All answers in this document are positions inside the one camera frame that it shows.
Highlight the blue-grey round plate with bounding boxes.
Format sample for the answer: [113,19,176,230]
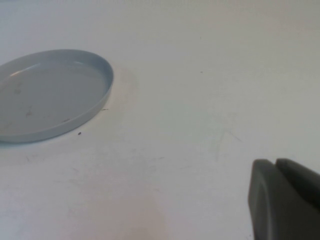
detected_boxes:
[0,49,115,144]

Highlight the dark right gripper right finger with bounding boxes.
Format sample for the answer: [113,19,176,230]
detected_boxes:
[275,158,320,210]

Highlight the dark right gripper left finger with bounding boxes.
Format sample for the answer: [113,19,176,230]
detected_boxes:
[247,159,320,240]

